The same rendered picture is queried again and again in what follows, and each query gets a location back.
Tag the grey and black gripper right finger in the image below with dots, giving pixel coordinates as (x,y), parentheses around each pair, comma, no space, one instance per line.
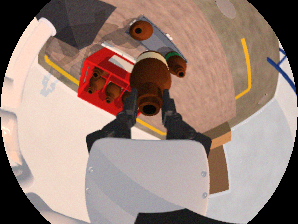
(179,129)

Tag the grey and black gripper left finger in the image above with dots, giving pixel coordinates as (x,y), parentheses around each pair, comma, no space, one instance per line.
(121,126)

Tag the red crate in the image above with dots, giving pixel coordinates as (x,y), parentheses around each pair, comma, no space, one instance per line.
(117,66)

